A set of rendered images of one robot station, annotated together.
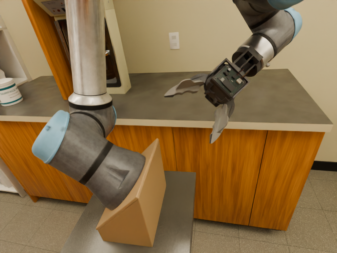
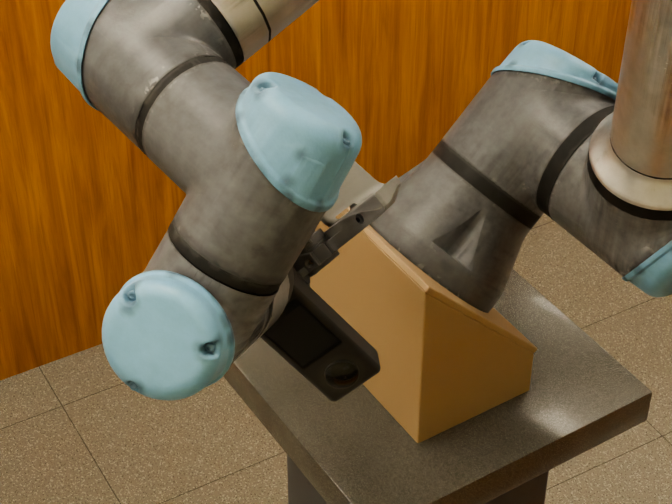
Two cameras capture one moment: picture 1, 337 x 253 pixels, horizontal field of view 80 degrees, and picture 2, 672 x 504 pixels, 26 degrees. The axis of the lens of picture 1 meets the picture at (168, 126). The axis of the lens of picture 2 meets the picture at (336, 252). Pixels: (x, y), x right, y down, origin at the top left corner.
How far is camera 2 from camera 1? 1.33 m
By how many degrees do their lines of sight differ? 96
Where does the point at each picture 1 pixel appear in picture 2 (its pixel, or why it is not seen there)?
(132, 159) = (405, 210)
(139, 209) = not seen: hidden behind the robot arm
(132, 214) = not seen: hidden behind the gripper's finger
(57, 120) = (531, 50)
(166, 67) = not seen: outside the picture
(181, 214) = (308, 407)
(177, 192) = (369, 445)
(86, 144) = (473, 113)
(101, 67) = (623, 90)
